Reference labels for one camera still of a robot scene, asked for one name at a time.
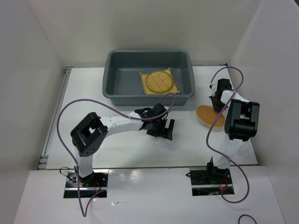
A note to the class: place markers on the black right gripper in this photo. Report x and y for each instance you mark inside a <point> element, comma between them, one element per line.
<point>216,108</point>

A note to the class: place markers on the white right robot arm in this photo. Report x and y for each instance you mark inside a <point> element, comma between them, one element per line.
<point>241,124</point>

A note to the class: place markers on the round orange woven tray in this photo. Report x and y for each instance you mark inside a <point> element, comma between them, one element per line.
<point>207,115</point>

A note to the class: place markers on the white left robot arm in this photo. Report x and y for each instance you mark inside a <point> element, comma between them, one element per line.
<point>90,133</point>

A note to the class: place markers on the round green-edged bamboo tray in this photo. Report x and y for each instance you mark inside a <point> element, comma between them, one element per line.
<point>159,82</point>

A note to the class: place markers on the square green-edged bamboo tray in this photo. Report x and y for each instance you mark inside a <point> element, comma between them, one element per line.
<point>174,90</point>

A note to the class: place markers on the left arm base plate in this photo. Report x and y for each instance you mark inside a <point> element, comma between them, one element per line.
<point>96,186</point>

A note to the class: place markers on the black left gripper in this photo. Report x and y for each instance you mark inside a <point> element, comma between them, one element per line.
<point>164,132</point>

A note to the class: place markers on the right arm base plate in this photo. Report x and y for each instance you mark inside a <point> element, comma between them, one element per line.
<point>205,184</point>

